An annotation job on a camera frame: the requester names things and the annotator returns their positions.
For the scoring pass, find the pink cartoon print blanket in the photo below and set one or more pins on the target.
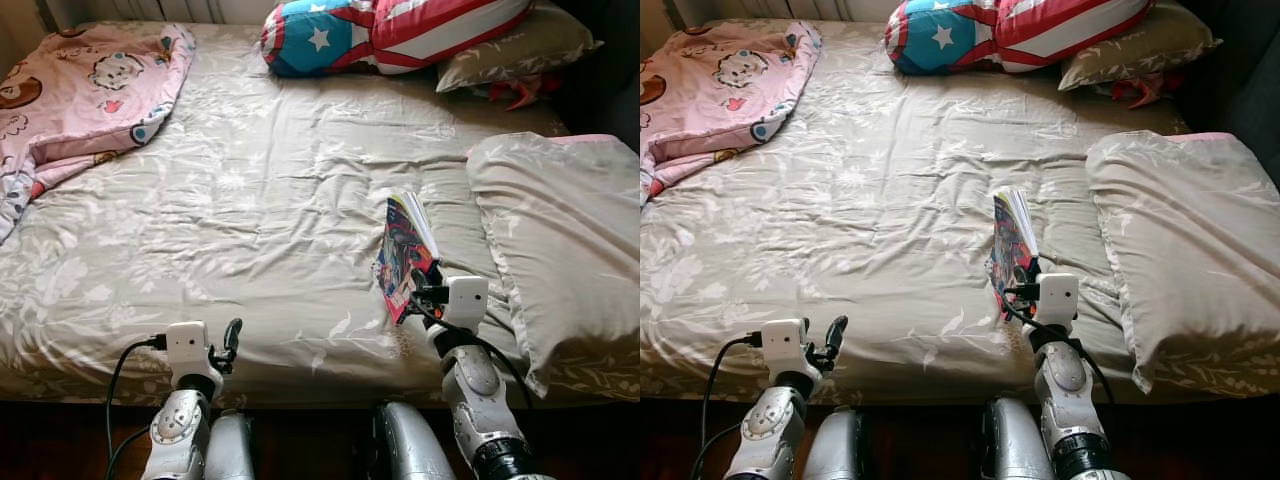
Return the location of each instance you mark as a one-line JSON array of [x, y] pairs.
[[720, 100], [80, 110]]

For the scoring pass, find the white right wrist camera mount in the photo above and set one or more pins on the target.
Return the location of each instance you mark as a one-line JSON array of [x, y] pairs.
[[1058, 297], [468, 300]]

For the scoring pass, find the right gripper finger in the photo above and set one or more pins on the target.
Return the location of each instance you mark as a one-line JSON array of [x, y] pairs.
[[427, 275], [1026, 271]]

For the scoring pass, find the bed with beige floral sheet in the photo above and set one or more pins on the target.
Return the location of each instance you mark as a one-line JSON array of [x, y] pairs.
[[250, 220], [880, 220]]

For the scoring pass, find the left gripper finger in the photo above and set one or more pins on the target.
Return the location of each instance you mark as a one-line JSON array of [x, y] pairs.
[[836, 332], [233, 335]]

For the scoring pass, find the beige floral pillow pink edge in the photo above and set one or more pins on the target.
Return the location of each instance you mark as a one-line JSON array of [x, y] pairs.
[[1190, 250], [570, 250]]

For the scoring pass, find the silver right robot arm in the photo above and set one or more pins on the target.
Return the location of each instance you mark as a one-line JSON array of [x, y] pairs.
[[475, 380], [1070, 390]]

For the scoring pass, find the red crumpled cloth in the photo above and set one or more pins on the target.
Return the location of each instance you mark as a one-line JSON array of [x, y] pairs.
[[1140, 92], [520, 92]]

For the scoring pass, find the Captain America print pillow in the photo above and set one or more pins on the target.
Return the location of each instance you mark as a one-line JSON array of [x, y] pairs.
[[320, 45], [940, 40]]

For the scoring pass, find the silver left robot leg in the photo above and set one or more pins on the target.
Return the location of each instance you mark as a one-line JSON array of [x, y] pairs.
[[230, 450], [835, 450]]

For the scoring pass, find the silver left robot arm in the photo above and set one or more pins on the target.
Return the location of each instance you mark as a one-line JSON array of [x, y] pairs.
[[765, 430], [180, 430]]

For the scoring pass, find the silver right robot leg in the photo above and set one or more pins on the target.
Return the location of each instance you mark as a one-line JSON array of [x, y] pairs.
[[405, 450], [1010, 450]]

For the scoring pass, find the grey curtain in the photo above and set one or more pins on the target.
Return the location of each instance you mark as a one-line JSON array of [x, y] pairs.
[[760, 8], [130, 8]]

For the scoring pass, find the silver robot leg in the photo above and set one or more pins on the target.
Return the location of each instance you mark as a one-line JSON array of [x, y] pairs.
[[835, 450], [1010, 450], [230, 450], [405, 450]]

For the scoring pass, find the colourful comic book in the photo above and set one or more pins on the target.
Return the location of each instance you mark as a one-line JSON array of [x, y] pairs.
[[1008, 245], [400, 250]]

